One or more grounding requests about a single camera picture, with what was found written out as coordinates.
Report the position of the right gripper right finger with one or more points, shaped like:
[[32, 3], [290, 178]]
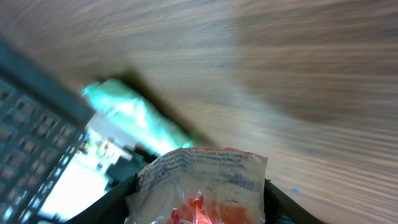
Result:
[[280, 208]]

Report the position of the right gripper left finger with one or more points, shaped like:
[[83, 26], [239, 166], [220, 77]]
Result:
[[110, 208]]

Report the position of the red white snack packet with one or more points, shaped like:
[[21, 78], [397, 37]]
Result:
[[200, 185]]

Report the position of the teal tissue pack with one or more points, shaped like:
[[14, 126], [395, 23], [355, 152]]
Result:
[[131, 112]]

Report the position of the grey plastic mesh basket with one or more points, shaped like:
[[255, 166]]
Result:
[[42, 126]]

